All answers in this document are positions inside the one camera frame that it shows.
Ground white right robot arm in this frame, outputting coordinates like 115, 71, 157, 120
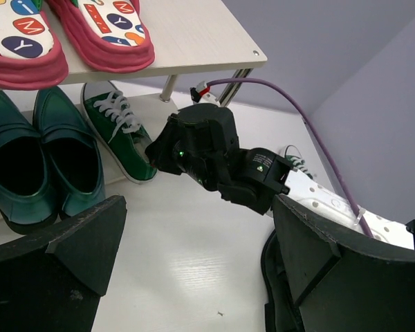
145, 104, 415, 250

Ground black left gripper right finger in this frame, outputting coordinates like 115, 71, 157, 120
273, 195, 415, 331

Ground white two-tier shoe shelf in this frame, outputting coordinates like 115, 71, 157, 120
0, 0, 268, 225

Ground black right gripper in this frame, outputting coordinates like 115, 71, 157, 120
145, 104, 239, 190

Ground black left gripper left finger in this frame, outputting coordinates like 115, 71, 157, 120
0, 195, 127, 331

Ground dark green leather loafer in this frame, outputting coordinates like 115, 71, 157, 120
33, 86, 106, 219

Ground red patterned slipper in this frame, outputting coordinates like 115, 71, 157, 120
0, 0, 68, 91
47, 0, 155, 73

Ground red patterned slipper left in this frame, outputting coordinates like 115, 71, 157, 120
0, 0, 68, 91

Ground green canvas sneaker white laces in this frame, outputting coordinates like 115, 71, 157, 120
279, 145, 314, 180

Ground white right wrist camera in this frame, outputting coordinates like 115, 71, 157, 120
190, 81, 220, 106

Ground red patterned slipper right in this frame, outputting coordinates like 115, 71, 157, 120
47, 0, 155, 73

